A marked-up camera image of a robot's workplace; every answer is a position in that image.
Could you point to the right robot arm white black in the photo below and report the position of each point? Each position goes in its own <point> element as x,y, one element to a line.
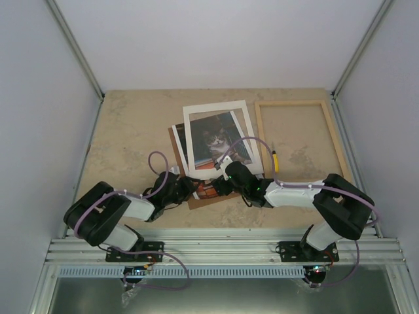
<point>344,208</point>

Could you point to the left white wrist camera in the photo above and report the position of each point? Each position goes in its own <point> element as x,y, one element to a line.
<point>175,170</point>

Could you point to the white mat board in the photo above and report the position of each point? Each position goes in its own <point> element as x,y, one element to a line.
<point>239,108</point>

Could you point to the aluminium rail base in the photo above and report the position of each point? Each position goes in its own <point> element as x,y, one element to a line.
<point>230,246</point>

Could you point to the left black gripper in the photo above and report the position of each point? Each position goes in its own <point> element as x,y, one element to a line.
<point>188,188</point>

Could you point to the brown fibreboard backing panel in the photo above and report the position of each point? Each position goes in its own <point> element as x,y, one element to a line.
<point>193,202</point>

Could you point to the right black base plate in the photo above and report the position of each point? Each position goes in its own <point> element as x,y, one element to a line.
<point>293,251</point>

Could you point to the aluminium corner post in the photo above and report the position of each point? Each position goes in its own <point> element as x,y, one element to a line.
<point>69,37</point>
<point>366,40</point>

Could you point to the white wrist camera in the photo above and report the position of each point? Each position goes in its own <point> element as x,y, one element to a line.
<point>175,170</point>
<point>222,164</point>

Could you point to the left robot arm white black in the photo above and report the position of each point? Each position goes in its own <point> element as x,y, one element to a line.
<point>95,216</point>

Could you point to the cat and books photo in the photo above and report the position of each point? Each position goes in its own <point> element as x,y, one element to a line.
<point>211,137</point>

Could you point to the right aluminium corner post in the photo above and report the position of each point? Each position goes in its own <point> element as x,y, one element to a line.
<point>366,40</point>

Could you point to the grey slotted cable duct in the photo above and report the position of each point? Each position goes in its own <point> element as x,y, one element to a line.
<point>177,272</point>

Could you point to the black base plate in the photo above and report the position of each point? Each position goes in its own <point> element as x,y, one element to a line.
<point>293,251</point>
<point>142,251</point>

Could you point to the yellow handled screwdriver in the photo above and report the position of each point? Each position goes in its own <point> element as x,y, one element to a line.
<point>275,159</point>

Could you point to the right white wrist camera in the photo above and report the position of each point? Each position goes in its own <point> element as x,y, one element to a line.
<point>222,164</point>

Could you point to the left aluminium corner post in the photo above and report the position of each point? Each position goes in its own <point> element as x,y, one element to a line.
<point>69,37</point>

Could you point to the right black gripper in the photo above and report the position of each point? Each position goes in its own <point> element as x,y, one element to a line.
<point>220,186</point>

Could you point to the wooden photo frame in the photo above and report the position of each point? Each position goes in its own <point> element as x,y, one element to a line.
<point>304,135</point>

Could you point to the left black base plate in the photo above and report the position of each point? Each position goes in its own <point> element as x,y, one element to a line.
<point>142,251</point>

